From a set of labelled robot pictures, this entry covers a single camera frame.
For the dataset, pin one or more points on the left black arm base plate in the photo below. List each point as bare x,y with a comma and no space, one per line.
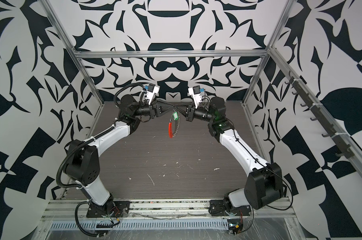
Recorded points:
115,209

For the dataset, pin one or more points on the white slotted cable duct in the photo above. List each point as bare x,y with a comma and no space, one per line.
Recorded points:
176,224

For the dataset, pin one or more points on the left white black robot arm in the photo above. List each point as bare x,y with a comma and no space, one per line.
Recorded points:
81,168

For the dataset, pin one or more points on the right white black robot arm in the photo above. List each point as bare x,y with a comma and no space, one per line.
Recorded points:
264,183

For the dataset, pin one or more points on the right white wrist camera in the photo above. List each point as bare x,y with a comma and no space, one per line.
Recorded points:
195,92

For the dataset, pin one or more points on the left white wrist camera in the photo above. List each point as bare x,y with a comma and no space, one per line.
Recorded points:
151,92

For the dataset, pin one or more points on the silver keyring with red tag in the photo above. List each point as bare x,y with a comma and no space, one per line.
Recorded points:
173,128

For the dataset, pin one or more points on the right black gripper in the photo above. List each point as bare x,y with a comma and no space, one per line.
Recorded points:
188,116

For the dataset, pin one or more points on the black wall hook rail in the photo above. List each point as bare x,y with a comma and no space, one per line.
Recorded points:
322,116

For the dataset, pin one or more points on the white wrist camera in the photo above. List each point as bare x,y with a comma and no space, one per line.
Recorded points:
195,92
151,92

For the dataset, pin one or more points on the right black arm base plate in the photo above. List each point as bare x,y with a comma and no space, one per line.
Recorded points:
223,208

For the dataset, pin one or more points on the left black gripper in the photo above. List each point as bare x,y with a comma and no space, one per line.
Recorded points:
152,109

